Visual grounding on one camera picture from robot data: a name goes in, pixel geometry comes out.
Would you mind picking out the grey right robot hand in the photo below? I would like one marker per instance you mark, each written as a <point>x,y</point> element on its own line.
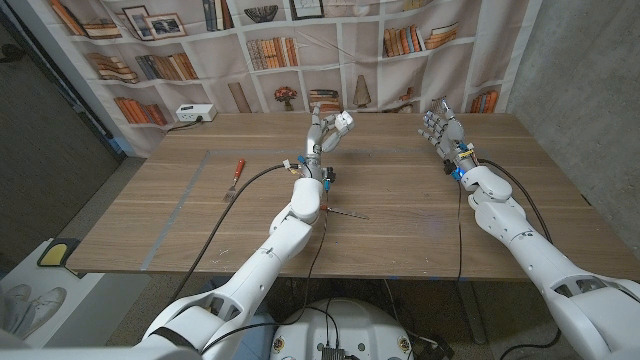
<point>450,137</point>

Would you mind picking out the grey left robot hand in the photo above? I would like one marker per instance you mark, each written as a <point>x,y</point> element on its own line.
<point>315,145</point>

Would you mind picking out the white airpods case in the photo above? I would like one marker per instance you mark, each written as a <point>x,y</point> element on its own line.
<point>345,121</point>

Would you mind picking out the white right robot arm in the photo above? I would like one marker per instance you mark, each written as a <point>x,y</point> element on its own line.
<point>530,250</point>

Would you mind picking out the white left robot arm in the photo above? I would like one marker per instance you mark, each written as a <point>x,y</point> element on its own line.
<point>270,255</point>

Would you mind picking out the printed bookshelf backdrop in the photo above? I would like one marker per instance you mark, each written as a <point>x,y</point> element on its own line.
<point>350,50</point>

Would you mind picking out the white power strip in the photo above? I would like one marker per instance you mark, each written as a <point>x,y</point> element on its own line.
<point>196,112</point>

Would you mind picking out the grey table leg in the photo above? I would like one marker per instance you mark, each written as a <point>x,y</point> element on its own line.
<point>472,315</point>

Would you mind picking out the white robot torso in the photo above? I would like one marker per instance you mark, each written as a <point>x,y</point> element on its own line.
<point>345,330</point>

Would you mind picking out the black box by torso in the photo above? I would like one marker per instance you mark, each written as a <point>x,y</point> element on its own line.
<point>440,350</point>

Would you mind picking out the white floor platform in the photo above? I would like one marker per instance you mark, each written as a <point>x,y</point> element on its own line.
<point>100,310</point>

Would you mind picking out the yellow and black pad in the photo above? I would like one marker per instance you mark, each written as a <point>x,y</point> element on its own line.
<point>54,253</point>

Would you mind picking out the white sneaker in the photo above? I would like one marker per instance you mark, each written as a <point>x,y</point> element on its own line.
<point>45,305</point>
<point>12,305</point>

